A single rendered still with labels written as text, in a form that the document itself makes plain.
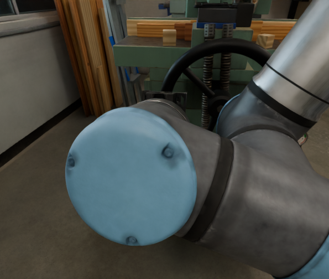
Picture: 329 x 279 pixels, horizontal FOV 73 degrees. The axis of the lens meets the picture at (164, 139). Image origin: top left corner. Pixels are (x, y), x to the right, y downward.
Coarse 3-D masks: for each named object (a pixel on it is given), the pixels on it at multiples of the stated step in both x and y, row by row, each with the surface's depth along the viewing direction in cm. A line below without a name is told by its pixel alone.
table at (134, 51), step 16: (128, 48) 65; (144, 48) 64; (160, 48) 64; (176, 48) 63; (272, 48) 62; (128, 64) 67; (144, 64) 67; (160, 64) 66; (256, 64) 63; (240, 80) 57
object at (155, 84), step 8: (144, 80) 70; (152, 80) 70; (144, 88) 71; (152, 88) 71; (160, 88) 70; (176, 88) 70; (184, 88) 70; (192, 88) 69; (232, 88) 68; (240, 88) 67; (192, 96) 71; (200, 96) 70; (232, 96) 69; (192, 104) 72; (200, 104) 72
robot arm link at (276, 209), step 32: (224, 160) 15; (256, 160) 16; (288, 160) 18; (224, 192) 15; (256, 192) 15; (288, 192) 15; (320, 192) 15; (224, 224) 15; (256, 224) 14; (288, 224) 14; (320, 224) 14; (256, 256) 15; (288, 256) 15; (320, 256) 14
